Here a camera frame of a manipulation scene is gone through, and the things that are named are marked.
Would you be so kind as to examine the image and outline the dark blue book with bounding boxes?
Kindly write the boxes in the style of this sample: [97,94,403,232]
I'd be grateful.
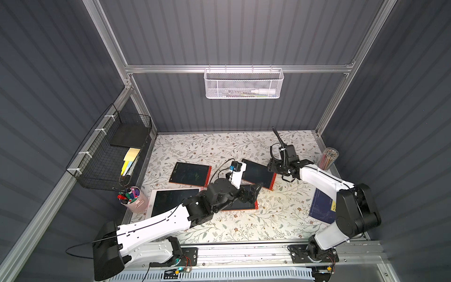
[309,189,336,224]

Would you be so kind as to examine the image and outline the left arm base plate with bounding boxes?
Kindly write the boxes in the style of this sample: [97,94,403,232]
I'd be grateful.
[148,246,198,268]

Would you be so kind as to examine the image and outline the pink cup of markers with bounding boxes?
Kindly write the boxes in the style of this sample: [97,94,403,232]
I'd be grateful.
[117,186,149,213]

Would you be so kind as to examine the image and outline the black notebook in basket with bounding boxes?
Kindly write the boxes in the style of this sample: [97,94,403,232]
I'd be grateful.
[110,124,149,149]

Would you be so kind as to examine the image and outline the black wire wall basket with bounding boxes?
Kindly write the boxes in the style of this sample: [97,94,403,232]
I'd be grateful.
[66,105,152,192]

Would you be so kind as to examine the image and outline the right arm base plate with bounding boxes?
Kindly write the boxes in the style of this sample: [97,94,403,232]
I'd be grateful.
[287,243,339,264]

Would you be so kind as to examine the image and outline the white wire mesh basket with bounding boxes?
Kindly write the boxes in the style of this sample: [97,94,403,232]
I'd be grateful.
[203,67,284,99]

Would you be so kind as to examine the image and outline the yellow sticky notes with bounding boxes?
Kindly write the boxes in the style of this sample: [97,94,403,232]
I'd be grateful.
[121,148,140,176]

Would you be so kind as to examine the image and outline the pink white writing tablet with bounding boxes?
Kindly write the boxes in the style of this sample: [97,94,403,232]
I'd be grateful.
[146,188,201,219]

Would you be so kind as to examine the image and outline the clear tube of colour pencils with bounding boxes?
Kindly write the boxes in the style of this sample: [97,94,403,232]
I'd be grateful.
[318,148,339,170]

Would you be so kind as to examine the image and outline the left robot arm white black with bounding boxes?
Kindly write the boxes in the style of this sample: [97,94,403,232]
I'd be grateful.
[92,178,263,282]

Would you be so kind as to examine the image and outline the white marker in basket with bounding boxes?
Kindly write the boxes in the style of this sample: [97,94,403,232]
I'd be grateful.
[250,89,277,97]

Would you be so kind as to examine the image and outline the red tablet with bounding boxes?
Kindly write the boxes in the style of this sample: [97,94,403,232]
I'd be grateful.
[241,159,276,190]
[169,162,211,188]
[223,200,258,212]

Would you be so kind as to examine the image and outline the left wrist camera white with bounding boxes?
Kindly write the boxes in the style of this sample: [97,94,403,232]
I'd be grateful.
[229,161,247,189]

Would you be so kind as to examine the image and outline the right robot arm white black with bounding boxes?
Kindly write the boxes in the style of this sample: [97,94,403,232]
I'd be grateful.
[267,141,382,263]

